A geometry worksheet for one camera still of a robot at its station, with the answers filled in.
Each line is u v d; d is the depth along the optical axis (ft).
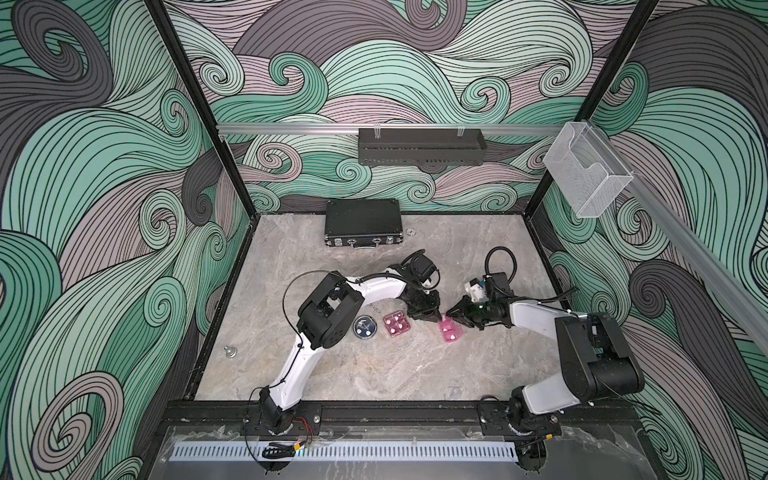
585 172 2.49
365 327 2.88
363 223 3.82
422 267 2.55
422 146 3.11
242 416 2.39
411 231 3.77
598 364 1.46
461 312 2.64
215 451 2.29
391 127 3.13
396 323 2.94
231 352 2.73
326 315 1.81
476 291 2.87
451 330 2.88
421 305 2.68
